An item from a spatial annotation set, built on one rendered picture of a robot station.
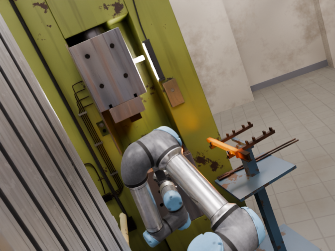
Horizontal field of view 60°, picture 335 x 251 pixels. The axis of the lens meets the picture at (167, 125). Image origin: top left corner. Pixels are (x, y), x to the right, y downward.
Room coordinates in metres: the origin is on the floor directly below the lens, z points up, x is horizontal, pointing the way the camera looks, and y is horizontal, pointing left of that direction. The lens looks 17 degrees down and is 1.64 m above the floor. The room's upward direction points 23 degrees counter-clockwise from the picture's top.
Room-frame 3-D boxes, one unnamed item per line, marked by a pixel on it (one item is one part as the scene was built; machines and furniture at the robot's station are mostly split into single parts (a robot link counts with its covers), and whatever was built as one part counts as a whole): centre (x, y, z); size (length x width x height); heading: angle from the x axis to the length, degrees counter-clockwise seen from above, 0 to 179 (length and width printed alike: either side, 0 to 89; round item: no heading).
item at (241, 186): (1.55, -0.36, 0.66); 0.40 x 0.30 x 0.02; 103
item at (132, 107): (1.91, 0.20, 1.32); 0.42 x 0.20 x 0.10; 5
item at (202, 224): (1.92, 0.15, 0.23); 0.56 x 0.38 x 0.47; 5
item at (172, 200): (1.12, 0.11, 0.98); 0.11 x 0.08 x 0.09; 5
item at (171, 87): (1.85, -0.12, 1.27); 0.09 x 0.02 x 0.17; 95
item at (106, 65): (1.91, 0.16, 1.56); 0.42 x 0.39 x 0.40; 5
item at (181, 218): (1.12, 0.13, 0.89); 0.11 x 0.08 x 0.11; 116
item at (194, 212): (1.92, 0.15, 0.69); 0.56 x 0.38 x 0.45; 5
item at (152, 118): (2.23, 0.18, 1.37); 0.41 x 0.10 x 0.91; 95
